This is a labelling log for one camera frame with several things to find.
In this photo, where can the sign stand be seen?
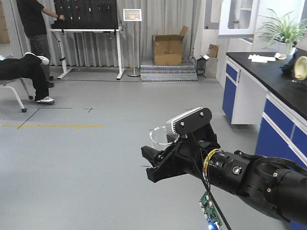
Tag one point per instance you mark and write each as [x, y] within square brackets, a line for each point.
[133, 15]

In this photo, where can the grey curtain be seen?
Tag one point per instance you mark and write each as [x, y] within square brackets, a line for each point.
[159, 17]

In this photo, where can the white wall cabinet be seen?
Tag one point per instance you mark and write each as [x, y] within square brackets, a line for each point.
[238, 18]

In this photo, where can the potted green plant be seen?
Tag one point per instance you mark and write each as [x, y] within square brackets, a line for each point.
[283, 31]

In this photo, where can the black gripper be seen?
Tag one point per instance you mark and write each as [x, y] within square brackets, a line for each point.
[184, 157]

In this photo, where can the metal grating platform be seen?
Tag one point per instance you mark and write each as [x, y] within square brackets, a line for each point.
[185, 72]

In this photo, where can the grey chair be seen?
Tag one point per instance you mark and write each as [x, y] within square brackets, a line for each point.
[3, 84]

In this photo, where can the clear glass beaker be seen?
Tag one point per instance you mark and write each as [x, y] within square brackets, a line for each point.
[161, 139]

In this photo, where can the black pegboard table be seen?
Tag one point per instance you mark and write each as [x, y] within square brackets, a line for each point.
[97, 16]

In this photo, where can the seated person legs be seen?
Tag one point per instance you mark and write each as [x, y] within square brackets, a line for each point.
[28, 67]

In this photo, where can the standing person in black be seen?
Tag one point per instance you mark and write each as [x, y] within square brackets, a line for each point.
[30, 12]

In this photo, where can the white cloth on counter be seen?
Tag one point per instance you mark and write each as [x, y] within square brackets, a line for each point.
[261, 59]

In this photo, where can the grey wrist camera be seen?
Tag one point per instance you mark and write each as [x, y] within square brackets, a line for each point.
[188, 121]

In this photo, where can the large cardboard box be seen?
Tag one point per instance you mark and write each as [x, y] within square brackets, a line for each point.
[168, 49]

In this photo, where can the green circuit board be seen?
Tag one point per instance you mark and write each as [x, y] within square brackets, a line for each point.
[210, 212]

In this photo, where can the metal floor cabinet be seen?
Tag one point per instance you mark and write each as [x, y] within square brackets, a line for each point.
[207, 66]

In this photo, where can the blue white lab counter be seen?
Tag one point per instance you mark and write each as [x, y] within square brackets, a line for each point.
[261, 94]

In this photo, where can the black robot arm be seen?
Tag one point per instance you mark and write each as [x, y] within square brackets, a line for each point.
[276, 187]

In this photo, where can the small cardboard box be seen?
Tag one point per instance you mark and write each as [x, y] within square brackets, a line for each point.
[213, 50]

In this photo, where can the ear anatomical model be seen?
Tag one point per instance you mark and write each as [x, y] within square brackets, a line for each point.
[299, 69]

